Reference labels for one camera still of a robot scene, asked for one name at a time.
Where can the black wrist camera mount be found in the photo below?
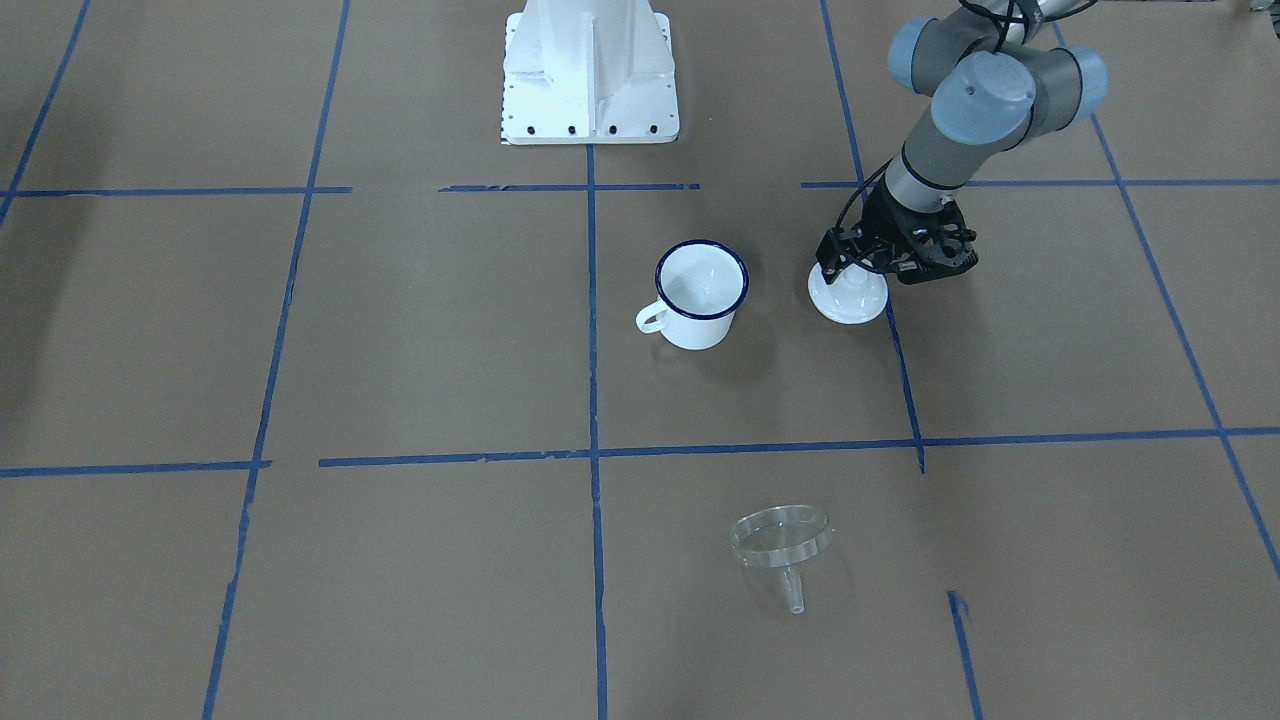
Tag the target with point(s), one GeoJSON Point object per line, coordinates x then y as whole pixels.
{"type": "Point", "coordinates": [940, 245]}

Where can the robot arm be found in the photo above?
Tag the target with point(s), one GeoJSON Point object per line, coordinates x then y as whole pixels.
{"type": "Point", "coordinates": [989, 91]}

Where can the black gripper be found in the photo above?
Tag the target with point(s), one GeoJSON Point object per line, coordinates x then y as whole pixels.
{"type": "Point", "coordinates": [884, 221]}

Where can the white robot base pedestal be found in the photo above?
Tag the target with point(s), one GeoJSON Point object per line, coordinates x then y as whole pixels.
{"type": "Point", "coordinates": [579, 72]}

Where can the white enamel mug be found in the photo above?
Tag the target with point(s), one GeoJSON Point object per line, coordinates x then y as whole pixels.
{"type": "Point", "coordinates": [700, 284]}

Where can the clear plastic funnel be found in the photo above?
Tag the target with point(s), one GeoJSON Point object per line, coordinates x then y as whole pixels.
{"type": "Point", "coordinates": [774, 543]}

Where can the white ceramic lid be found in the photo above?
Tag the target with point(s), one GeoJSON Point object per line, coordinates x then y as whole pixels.
{"type": "Point", "coordinates": [855, 297]}

